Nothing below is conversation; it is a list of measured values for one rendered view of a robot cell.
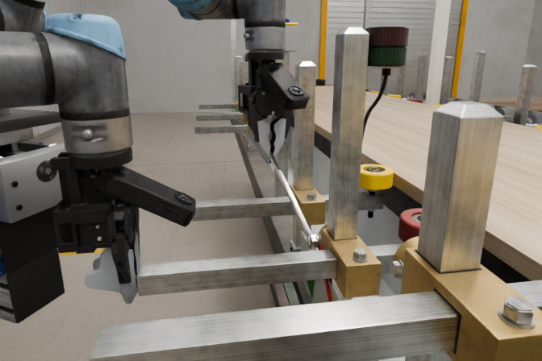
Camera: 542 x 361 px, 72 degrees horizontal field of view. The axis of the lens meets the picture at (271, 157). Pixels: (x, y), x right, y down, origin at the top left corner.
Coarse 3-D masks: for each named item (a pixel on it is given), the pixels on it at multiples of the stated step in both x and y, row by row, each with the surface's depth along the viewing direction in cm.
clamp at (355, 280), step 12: (324, 228) 60; (324, 240) 58; (336, 240) 56; (348, 240) 56; (360, 240) 56; (336, 252) 53; (348, 252) 53; (372, 252) 53; (348, 264) 50; (360, 264) 50; (372, 264) 50; (336, 276) 53; (348, 276) 50; (360, 276) 50; (372, 276) 50; (348, 288) 50; (360, 288) 50; (372, 288) 51
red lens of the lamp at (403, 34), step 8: (368, 32) 50; (376, 32) 49; (384, 32) 48; (392, 32) 48; (400, 32) 48; (408, 32) 50; (376, 40) 49; (384, 40) 49; (392, 40) 48; (400, 40) 49
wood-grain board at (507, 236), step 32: (320, 96) 233; (384, 96) 233; (320, 128) 131; (384, 128) 128; (416, 128) 128; (512, 128) 128; (384, 160) 88; (416, 160) 88; (512, 160) 88; (416, 192) 70; (512, 192) 68; (512, 224) 55; (512, 256) 48
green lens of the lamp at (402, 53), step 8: (376, 48) 49; (384, 48) 49; (392, 48) 49; (400, 48) 49; (368, 56) 50; (376, 56) 49; (384, 56) 49; (392, 56) 49; (400, 56) 49; (368, 64) 51; (376, 64) 50; (384, 64) 49; (392, 64) 49; (400, 64) 50
